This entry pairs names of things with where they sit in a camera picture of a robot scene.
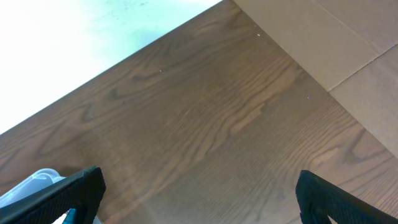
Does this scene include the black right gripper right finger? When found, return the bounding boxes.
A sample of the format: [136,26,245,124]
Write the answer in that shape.
[295,170,397,224]

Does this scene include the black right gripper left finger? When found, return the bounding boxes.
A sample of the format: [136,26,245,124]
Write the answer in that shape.
[0,166,107,224]

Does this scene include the clear plastic storage bin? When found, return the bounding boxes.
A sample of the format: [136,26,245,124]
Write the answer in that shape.
[0,168,102,224]

